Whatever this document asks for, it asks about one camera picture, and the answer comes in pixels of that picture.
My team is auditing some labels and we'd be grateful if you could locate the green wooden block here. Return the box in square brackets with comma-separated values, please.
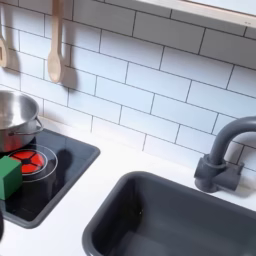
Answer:
[0, 155, 24, 201]

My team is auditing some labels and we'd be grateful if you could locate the black stove top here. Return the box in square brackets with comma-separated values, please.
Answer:
[0, 128, 102, 230]

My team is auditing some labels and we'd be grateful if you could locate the grey tap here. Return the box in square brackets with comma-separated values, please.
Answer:
[193, 115, 256, 194]

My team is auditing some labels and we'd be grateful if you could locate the wooden spoon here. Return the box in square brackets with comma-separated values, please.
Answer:
[46, 0, 66, 84]

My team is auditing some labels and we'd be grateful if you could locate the grey sink basin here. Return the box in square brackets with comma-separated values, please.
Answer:
[81, 170, 256, 256]

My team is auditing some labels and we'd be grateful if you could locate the steel pot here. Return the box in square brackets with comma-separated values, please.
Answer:
[0, 89, 45, 154]

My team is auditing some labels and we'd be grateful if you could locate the wooden spatula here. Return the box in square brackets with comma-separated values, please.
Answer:
[0, 15, 8, 69]

